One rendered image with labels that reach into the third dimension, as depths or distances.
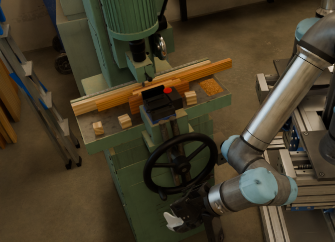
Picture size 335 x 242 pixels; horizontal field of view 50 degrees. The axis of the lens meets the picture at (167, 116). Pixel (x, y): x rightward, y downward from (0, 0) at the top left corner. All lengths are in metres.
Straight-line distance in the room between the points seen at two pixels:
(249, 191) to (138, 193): 0.87
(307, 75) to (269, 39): 2.72
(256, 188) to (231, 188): 0.07
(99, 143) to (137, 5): 0.51
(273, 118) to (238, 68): 2.29
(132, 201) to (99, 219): 0.61
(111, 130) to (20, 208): 1.25
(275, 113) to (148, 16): 0.55
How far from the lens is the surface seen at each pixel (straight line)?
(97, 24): 1.48
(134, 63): 1.36
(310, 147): 1.38
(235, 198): 0.82
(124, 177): 1.50
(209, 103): 1.42
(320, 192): 1.44
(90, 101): 1.43
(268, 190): 0.80
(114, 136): 1.33
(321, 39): 0.88
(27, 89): 2.13
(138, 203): 1.66
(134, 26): 1.22
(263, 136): 0.93
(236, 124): 2.63
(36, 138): 2.87
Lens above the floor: 1.79
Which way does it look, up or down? 41 degrees down
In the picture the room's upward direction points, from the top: 8 degrees counter-clockwise
